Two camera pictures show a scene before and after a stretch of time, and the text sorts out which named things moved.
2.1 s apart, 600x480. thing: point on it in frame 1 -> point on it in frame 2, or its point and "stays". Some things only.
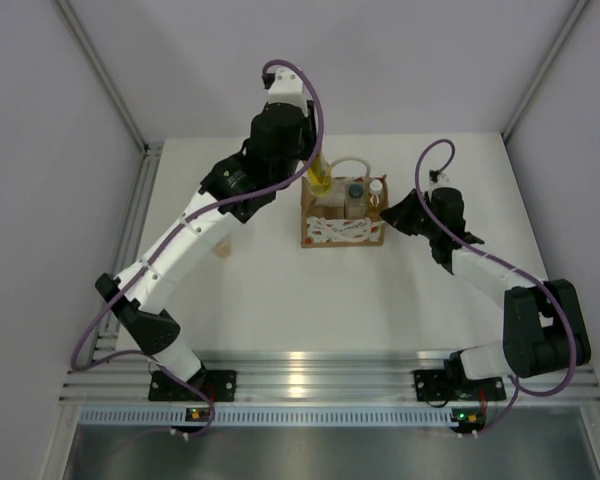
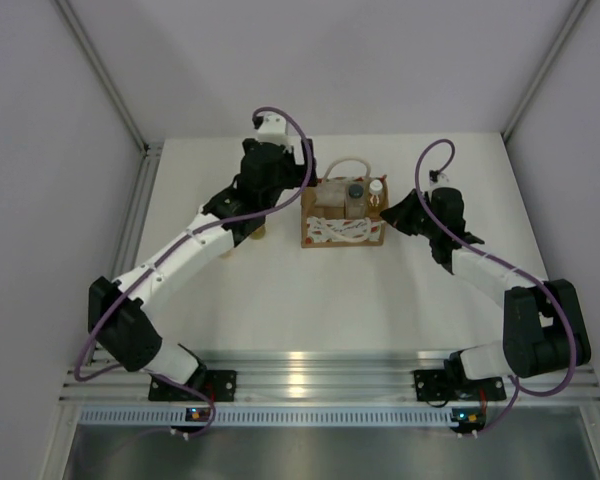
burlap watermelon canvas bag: [349, 215] stays
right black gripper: [398, 216] stays
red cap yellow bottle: [320, 176] -> [259, 233]
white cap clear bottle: [375, 202] stays
